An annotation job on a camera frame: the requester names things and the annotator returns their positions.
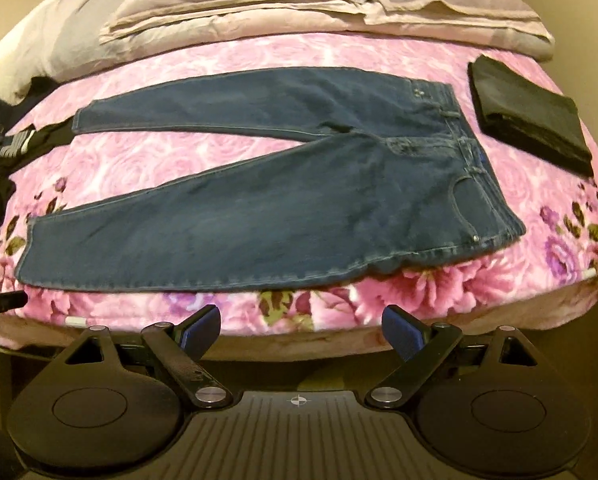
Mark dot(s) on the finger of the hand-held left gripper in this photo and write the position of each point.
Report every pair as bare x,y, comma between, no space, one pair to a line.
1,302

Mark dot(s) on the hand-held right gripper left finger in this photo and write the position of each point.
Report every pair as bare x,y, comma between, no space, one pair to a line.
203,332

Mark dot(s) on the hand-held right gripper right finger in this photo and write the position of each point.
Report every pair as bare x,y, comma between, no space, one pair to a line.
401,334

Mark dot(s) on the blue denim jeans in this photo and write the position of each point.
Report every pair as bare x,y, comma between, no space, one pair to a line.
279,220

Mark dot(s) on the grey striped cloth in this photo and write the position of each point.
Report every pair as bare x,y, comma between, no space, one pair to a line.
16,145

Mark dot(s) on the pink floral blanket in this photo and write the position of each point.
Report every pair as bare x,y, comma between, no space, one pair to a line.
179,160

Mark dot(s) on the pale grey folded quilt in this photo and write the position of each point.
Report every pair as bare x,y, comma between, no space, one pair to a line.
64,40

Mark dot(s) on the black folded garment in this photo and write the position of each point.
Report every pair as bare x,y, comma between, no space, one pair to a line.
524,110

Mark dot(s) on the folded pink towel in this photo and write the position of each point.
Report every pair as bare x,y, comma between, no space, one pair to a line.
259,0

